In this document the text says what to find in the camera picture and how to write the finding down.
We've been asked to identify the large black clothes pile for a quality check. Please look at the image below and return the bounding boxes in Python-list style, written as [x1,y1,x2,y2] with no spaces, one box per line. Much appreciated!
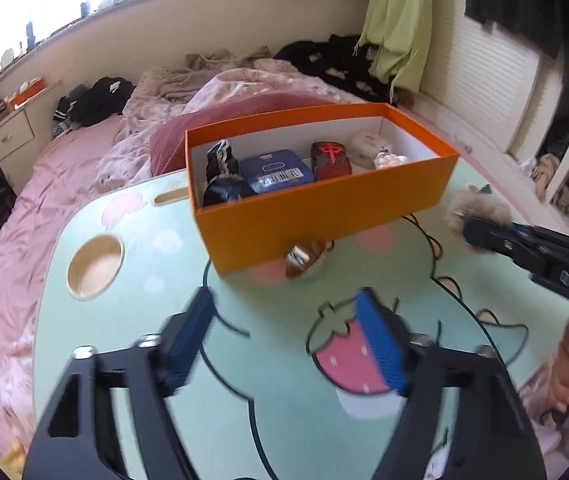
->
[274,35,395,106]

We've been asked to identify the small black clothes pile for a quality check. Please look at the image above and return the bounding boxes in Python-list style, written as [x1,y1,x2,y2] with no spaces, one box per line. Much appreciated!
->
[53,76,138,133]

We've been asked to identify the grey-brown furry plush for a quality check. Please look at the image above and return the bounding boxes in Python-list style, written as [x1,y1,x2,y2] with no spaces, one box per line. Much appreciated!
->
[444,184,514,252]

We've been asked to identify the white louvred closet door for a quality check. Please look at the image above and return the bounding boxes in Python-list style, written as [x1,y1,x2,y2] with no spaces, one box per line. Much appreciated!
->
[424,15,545,161]

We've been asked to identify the pink bedsheet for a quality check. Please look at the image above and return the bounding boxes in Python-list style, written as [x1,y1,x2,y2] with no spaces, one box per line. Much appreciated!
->
[0,115,155,461]

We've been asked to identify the pink floral quilt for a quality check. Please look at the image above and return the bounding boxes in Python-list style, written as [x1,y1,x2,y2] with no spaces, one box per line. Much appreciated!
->
[89,52,365,196]

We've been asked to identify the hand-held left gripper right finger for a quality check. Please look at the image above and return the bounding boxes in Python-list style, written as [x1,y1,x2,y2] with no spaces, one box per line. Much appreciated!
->
[354,287,547,480]

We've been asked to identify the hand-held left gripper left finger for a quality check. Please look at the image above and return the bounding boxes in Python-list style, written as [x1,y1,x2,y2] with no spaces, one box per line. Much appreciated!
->
[22,286,215,480]

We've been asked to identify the pink ribbed pillow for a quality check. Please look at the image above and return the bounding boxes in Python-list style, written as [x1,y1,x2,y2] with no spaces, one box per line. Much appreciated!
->
[149,91,335,176]

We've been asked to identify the small orange storage box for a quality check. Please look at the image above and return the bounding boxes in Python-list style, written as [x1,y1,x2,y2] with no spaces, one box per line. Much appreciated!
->
[8,78,48,111]

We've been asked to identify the blue tin box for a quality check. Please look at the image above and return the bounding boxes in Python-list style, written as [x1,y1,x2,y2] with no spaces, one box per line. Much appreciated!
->
[238,149,315,195]

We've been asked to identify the beige crumpled clothes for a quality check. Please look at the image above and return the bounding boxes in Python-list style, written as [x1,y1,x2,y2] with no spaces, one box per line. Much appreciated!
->
[531,154,562,201]

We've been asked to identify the lime green hanging garment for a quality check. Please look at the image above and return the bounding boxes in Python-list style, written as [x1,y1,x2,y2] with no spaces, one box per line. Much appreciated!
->
[359,0,432,96]

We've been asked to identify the orange cardboard box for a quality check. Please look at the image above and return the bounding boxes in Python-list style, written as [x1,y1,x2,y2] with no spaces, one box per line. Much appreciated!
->
[184,102,461,276]

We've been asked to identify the green cartoon desktop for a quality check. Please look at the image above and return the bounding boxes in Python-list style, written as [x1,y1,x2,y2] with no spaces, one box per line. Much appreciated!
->
[29,150,569,480]

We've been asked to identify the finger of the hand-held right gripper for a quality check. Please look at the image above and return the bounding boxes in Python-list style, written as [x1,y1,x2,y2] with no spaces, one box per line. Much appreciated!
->
[463,216,540,271]
[511,222,547,241]

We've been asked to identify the white drawer cabinet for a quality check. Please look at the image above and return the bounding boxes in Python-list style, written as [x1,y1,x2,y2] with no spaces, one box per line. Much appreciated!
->
[0,80,65,196]

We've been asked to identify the black lace pouch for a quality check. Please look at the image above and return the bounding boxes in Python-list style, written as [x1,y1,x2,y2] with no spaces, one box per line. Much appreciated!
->
[203,140,255,207]

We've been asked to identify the tan furry plush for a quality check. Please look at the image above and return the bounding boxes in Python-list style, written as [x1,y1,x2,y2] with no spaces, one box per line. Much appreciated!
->
[349,131,400,166]

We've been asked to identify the red carved mahjong block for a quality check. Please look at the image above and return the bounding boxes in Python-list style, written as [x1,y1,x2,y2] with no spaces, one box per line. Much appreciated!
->
[310,140,353,182]

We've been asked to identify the beige knit blanket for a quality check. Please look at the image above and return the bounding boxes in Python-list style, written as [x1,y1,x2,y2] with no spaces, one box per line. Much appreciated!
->
[184,47,272,69]

